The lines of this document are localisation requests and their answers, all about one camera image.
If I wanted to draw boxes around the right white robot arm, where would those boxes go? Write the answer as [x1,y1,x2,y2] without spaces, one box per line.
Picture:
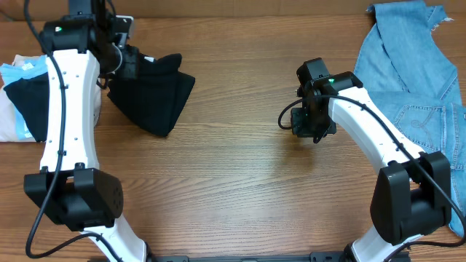
[289,58,451,261]

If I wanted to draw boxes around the folded black garment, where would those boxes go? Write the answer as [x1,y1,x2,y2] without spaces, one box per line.
[6,73,50,142]

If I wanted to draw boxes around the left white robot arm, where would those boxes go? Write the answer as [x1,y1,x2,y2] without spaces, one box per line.
[23,0,152,261]

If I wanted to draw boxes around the blue denim jeans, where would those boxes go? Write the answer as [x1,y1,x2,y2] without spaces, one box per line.
[352,0,466,239]

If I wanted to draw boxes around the folded beige garment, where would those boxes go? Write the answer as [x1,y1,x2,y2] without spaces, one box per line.
[1,55,50,142]

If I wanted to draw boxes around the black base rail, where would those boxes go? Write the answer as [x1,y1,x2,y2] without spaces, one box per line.
[149,252,350,262]

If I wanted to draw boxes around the black t-shirt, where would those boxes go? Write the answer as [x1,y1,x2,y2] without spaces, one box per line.
[108,53,195,137]

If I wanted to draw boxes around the folded light blue garment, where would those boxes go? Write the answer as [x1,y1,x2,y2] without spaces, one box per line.
[1,55,47,142]

